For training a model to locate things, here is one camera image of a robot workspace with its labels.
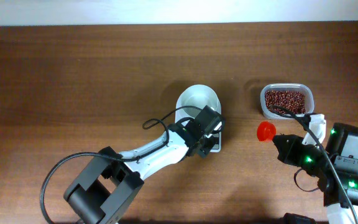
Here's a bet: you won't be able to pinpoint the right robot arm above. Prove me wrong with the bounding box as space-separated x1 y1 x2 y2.
273 123 358 223

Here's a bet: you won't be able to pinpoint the clear plastic bean container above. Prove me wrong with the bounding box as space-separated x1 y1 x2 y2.
260 83 314 119

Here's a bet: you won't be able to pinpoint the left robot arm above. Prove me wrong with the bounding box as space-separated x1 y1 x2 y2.
63 106 225 223

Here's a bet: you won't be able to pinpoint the white digital kitchen scale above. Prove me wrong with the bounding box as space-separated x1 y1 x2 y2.
174 93 223 153

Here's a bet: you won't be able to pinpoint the white round bowl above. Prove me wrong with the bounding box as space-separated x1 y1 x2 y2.
175 85 222 121

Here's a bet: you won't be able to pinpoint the red beans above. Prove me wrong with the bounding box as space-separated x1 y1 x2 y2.
264 90 306 114

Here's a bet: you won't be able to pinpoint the red plastic measuring scoop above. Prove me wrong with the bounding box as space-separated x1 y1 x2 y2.
257 121 277 142

